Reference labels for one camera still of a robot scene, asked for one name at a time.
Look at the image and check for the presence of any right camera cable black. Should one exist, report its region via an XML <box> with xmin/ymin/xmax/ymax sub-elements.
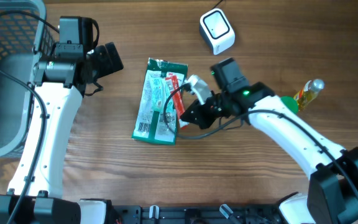
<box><xmin>162</xmin><ymin>83</ymin><xmax>358</xmax><ymax>224</ymax></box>

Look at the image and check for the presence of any yellow oil bottle silver cap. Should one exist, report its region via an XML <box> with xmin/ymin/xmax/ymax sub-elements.
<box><xmin>293</xmin><ymin>79</ymin><xmax>324</xmax><ymax>111</ymax></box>

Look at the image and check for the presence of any red white tube package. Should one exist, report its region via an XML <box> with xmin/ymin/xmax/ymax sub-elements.
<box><xmin>165</xmin><ymin>73</ymin><xmax>189</xmax><ymax>129</ymax></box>

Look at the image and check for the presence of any teal toothbrush package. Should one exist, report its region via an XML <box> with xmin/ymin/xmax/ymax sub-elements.
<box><xmin>150</xmin><ymin>77</ymin><xmax>167</xmax><ymax>112</ymax></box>

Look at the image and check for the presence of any green 3M gloves package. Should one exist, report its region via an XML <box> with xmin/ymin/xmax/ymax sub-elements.
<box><xmin>132</xmin><ymin>58</ymin><xmax>188</xmax><ymax>145</ymax></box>

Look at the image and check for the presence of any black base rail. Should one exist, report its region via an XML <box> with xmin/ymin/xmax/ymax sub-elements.
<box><xmin>107</xmin><ymin>204</ymin><xmax>287</xmax><ymax>224</ymax></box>

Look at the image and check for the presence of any white barcode scanner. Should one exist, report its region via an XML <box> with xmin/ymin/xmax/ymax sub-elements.
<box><xmin>199</xmin><ymin>8</ymin><xmax>236</xmax><ymax>55</ymax></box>

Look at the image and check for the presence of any Knorr jar green lid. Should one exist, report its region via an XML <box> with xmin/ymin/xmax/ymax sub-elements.
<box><xmin>281</xmin><ymin>96</ymin><xmax>299</xmax><ymax>114</ymax></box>

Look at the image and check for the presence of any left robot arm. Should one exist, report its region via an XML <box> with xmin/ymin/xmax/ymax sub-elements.
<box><xmin>0</xmin><ymin>16</ymin><xmax>123</xmax><ymax>223</ymax></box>

